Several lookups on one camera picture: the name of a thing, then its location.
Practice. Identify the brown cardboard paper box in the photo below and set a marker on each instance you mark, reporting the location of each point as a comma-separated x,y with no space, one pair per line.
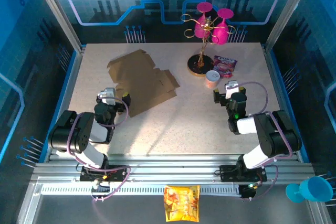
141,77

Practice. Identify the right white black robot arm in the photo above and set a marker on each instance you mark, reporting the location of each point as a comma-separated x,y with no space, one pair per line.
257,157

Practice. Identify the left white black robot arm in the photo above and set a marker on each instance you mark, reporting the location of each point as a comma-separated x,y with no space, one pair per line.
86,153

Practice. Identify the purple snack packet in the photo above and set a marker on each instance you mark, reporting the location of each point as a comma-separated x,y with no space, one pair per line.
225,65

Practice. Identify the pink plastic goblet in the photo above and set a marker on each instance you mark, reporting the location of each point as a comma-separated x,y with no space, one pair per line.
220,33
202,28

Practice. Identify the small black controller board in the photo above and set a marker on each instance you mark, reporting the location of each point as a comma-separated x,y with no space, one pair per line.
101,188
246,192

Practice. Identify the yellow chips bag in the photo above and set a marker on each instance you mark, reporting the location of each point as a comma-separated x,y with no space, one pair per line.
181,203

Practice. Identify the blue plastic goblet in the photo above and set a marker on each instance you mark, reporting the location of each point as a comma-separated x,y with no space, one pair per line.
315,190

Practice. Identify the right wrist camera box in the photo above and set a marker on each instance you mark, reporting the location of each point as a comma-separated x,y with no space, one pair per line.
232,90

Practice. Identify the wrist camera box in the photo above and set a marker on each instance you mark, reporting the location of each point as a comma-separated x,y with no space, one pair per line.
107,94
232,90

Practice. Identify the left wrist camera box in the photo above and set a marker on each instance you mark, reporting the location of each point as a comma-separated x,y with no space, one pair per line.
107,94

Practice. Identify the aluminium side rail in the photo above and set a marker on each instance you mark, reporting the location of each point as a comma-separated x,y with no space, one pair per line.
70,87
275,90

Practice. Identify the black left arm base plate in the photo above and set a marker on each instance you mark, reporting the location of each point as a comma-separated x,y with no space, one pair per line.
118,174

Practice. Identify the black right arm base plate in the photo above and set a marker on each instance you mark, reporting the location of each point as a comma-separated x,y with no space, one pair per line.
228,174

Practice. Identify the aluminium frame cross rail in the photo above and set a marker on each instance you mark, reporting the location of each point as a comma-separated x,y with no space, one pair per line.
170,169

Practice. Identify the aluminium upright post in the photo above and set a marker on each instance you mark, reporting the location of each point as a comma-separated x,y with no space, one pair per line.
286,11
57,11

